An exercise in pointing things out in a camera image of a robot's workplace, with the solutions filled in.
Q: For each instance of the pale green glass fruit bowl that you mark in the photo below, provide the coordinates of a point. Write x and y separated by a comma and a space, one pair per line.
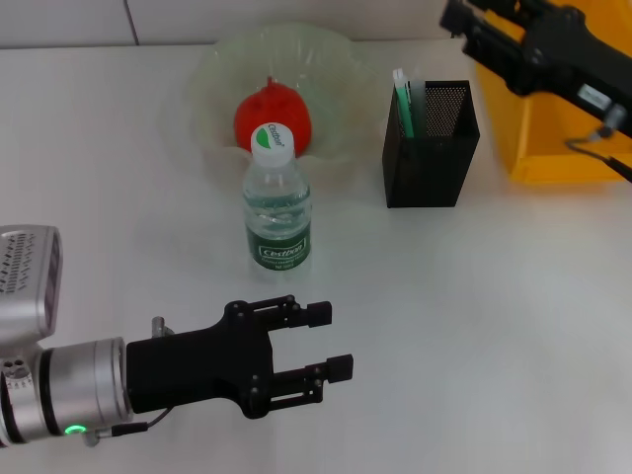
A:
321, 69

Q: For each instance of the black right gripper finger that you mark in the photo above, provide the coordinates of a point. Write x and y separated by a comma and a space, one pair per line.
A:
498, 10
489, 47

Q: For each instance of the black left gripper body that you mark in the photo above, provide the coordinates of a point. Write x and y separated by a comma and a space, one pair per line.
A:
197, 365

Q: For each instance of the mint green pen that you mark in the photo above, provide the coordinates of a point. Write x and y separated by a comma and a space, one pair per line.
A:
405, 103

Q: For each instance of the black mesh pen holder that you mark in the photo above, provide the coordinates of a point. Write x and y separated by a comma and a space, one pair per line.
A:
424, 168

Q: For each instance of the clear green-label water bottle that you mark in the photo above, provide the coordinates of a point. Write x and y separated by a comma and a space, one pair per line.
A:
276, 222

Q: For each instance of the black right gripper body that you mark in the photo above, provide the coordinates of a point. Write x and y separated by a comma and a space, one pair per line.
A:
577, 54

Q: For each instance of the red-orange toy orange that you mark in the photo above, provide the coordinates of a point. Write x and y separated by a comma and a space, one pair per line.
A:
257, 113

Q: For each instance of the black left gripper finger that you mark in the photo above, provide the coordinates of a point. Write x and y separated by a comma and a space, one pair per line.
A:
340, 368
318, 314

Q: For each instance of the grey pen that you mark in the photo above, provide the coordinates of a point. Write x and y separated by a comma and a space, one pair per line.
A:
418, 108

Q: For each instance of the yellow plastic bin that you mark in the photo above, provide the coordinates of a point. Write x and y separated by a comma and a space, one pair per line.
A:
543, 138

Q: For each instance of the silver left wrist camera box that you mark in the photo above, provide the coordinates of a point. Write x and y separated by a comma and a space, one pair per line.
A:
29, 281

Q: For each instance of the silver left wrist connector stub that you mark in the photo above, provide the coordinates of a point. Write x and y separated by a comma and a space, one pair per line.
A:
160, 326

